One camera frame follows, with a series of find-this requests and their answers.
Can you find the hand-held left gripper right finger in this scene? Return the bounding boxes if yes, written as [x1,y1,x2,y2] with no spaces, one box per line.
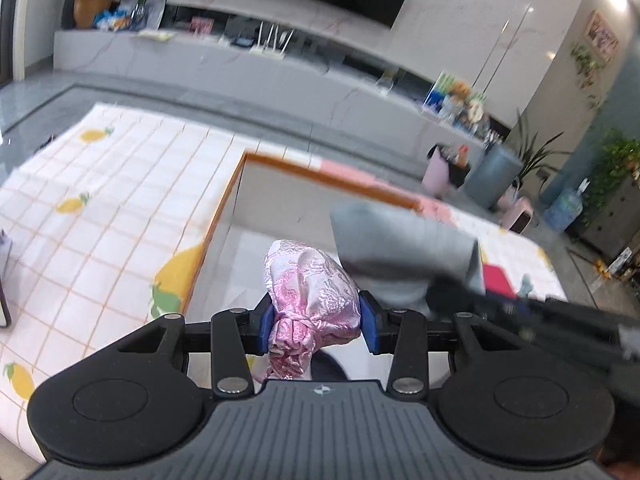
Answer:
[359,291,523,400]

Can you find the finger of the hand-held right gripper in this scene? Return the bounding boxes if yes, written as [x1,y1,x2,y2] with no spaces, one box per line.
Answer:
[427,280,531,326]

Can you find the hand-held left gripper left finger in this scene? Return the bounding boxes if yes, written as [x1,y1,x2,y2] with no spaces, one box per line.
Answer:
[117,296,275,400]

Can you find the pink satin drawstring pouch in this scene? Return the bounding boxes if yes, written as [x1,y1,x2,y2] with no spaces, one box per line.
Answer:
[254,239,362,381]

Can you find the grey cloth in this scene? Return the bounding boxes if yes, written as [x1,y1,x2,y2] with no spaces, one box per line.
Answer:
[330,200,486,316]

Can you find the orange cardboard box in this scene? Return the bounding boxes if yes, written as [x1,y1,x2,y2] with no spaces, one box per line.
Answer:
[185,150,436,391]

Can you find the red transparent storage box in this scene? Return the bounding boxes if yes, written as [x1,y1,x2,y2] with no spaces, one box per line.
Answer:
[482,262,516,298]

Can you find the pink small heater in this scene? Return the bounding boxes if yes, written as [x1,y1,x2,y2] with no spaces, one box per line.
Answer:
[500,195,534,233]

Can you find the grey drawer cabinet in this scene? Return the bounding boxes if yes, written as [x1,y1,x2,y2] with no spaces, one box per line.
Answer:
[582,160,640,271]

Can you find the blue water jug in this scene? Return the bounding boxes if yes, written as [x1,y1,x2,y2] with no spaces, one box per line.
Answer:
[544,187,585,233]

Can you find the pink and black bin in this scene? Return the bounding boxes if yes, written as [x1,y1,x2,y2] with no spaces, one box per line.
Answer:
[422,144,471,196]

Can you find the grey trash can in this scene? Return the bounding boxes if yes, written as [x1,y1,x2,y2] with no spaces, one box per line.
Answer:
[470,145,523,208]

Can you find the long leaf potted plant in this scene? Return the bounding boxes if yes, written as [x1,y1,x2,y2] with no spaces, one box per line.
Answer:
[512,110,571,196]

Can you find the green vine plant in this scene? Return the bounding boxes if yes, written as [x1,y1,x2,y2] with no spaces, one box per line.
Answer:
[582,130,640,221]

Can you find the checked lemon print tablecloth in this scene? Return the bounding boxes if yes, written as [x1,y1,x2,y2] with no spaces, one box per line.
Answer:
[0,102,568,461]

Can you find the white marble TV bench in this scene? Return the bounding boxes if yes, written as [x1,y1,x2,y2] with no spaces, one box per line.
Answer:
[52,27,501,181]

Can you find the white router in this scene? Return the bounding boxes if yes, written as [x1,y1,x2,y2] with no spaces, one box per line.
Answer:
[255,22,293,58]

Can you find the blue snack packets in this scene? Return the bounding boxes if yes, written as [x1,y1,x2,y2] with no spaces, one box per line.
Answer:
[94,7,132,30]

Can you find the gold vase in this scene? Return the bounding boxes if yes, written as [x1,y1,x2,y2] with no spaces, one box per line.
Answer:
[74,0,115,29]

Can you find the hanging wall vine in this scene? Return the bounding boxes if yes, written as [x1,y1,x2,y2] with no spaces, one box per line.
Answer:
[570,42,606,108]

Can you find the framed wall picture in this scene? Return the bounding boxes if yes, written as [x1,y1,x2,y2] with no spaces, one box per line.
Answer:
[584,9,620,63]

